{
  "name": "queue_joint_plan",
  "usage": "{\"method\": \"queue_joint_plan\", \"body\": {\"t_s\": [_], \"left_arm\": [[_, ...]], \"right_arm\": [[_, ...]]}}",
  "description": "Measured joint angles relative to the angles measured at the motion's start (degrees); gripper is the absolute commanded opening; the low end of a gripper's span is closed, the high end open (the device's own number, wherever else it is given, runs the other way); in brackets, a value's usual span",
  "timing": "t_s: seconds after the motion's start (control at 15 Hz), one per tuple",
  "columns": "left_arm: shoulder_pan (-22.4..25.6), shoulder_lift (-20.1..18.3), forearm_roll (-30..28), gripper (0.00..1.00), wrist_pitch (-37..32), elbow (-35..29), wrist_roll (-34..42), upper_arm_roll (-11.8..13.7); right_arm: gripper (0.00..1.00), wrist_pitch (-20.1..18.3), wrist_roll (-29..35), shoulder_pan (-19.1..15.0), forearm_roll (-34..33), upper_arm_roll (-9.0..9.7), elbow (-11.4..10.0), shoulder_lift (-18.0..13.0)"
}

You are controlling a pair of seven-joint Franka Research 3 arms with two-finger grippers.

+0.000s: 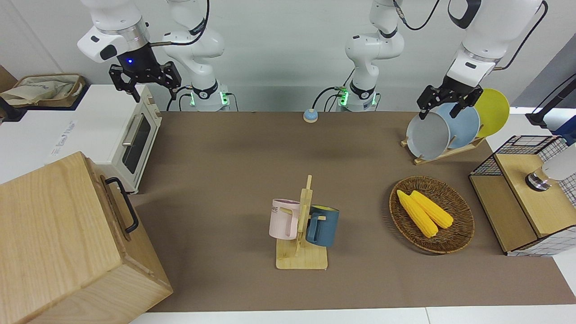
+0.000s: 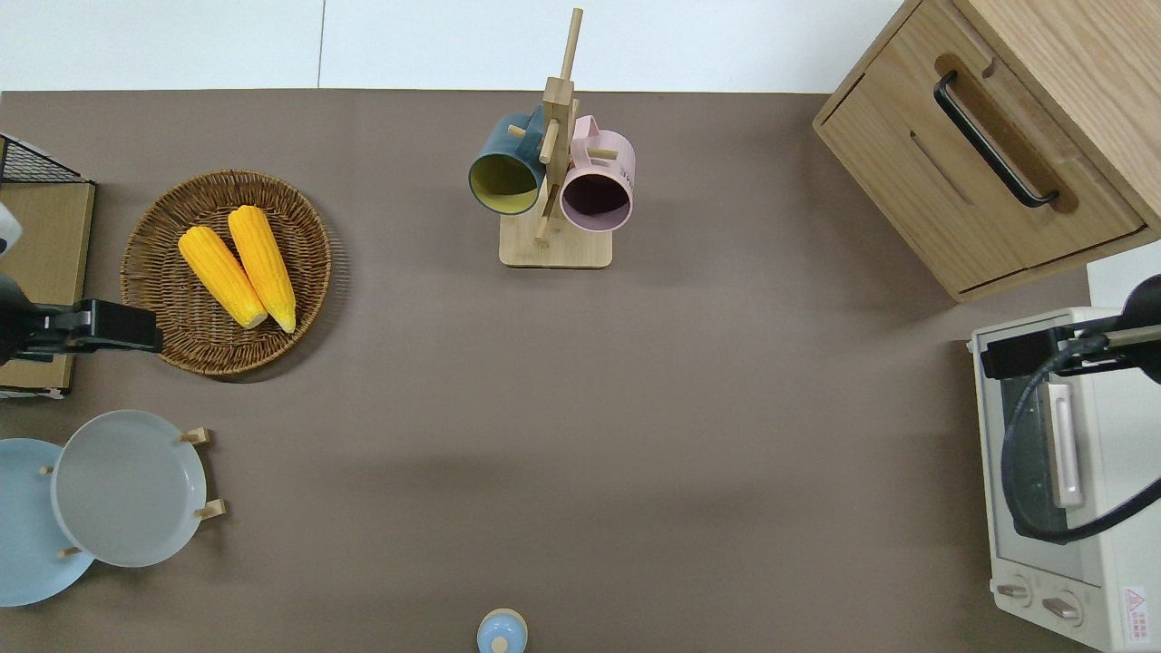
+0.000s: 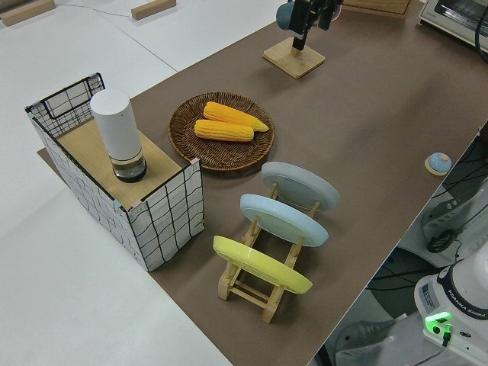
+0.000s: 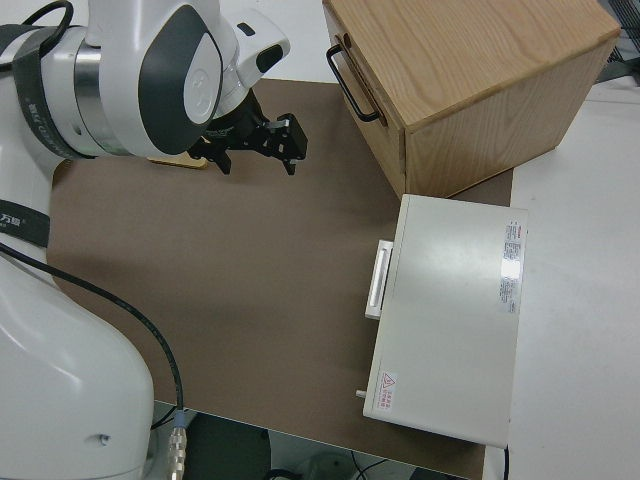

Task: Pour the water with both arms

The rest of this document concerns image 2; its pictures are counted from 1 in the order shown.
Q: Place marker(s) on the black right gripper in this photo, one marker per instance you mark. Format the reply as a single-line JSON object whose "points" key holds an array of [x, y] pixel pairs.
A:
{"points": [[1088, 363]]}

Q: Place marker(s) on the wooden cabinet box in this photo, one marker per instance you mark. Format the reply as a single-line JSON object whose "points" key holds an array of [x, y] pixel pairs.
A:
{"points": [[907, 136]]}

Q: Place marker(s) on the brown table mat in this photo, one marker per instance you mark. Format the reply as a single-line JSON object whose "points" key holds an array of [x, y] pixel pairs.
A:
{"points": [[590, 435]]}

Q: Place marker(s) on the wooden plate rack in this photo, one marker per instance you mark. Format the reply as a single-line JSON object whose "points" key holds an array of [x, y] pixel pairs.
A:
{"points": [[210, 510]]}

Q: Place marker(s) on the light blue plate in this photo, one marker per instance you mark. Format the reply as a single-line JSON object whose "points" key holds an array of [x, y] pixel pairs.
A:
{"points": [[23, 544]]}

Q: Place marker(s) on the cream toaster oven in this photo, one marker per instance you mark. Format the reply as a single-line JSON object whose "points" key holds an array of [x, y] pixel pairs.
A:
{"points": [[1116, 435]]}

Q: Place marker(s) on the pink mug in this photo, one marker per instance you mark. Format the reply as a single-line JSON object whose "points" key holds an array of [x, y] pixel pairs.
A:
{"points": [[608, 154]]}

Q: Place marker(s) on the wooden mug tree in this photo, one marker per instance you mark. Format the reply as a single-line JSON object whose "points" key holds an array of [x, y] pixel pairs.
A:
{"points": [[555, 245]]}

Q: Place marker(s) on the dark blue mug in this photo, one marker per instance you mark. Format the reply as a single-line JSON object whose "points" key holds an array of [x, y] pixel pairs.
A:
{"points": [[499, 145]]}

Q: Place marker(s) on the yellow corn cob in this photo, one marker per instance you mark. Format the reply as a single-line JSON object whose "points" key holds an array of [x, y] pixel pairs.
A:
{"points": [[222, 277], [263, 263]]}

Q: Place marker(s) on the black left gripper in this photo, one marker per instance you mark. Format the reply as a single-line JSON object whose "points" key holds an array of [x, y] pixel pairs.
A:
{"points": [[54, 331]]}

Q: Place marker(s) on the grey plate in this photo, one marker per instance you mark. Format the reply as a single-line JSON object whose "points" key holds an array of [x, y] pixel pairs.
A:
{"points": [[127, 490]]}

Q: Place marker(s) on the brown wicker basket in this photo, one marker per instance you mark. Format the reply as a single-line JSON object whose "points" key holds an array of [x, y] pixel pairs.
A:
{"points": [[163, 272]]}

